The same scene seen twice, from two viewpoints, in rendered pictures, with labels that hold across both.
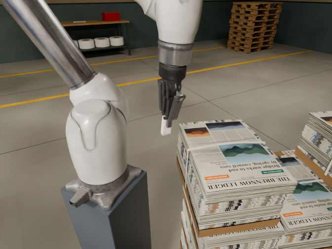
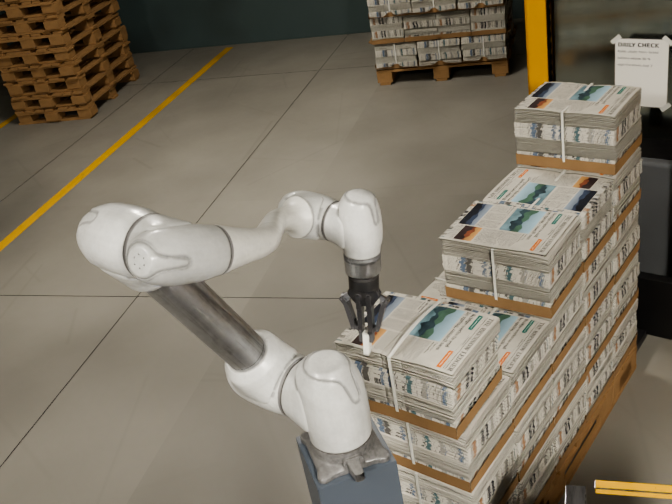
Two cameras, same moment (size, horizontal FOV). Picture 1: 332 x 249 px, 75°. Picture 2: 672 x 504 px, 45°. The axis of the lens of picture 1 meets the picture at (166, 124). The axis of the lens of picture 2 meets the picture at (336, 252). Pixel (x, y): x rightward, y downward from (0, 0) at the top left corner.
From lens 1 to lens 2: 1.60 m
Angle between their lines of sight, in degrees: 35
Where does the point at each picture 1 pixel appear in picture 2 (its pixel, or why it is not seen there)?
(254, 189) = (477, 347)
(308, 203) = (505, 340)
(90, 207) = (370, 473)
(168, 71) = (371, 283)
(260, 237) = (497, 402)
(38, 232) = not seen: outside the picture
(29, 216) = not seen: outside the picture
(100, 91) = (283, 349)
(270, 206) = (491, 358)
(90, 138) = (353, 388)
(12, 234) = not seen: outside the picture
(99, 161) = (364, 408)
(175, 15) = (374, 235)
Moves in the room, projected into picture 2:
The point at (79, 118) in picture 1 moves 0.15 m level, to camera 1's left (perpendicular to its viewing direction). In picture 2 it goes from (335, 375) to (287, 413)
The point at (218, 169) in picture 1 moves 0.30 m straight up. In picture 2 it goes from (437, 352) to (425, 256)
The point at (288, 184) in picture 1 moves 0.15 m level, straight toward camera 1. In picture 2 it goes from (494, 324) to (512, 356)
